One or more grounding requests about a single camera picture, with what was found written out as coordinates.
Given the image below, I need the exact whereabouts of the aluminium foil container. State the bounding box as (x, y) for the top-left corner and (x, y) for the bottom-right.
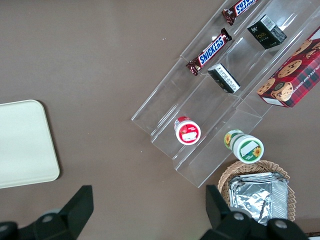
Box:
(228, 171), (290, 227)

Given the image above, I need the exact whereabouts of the green sunflower lidded cup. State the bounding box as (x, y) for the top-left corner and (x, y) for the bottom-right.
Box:
(223, 129), (265, 164)

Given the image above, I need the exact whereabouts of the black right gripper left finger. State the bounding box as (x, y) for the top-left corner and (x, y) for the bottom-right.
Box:
(19, 185), (94, 240)

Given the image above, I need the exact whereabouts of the red tartan cookie box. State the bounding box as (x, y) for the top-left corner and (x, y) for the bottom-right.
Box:
(256, 26), (320, 109)

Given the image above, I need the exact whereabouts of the cream plastic tray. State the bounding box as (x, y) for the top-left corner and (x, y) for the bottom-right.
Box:
(0, 99), (61, 190)

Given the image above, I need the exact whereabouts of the Snickers chocolate bar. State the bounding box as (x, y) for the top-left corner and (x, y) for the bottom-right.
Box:
(222, 0), (258, 26)
(185, 27), (233, 77)

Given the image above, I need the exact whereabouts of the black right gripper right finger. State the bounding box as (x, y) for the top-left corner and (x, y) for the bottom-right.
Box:
(202, 184), (270, 240)

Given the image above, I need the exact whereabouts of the small black box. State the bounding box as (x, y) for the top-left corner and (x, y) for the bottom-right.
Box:
(246, 14), (288, 50)
(207, 63), (242, 94)

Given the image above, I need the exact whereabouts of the light wicker basket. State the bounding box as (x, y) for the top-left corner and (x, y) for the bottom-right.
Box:
(217, 159), (297, 223)

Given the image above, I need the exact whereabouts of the clear acrylic stepped shelf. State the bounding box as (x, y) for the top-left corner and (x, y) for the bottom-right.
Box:
(130, 0), (320, 189)

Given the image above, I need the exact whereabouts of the red lidded cup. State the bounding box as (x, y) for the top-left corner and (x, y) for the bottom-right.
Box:
(173, 115), (202, 146)

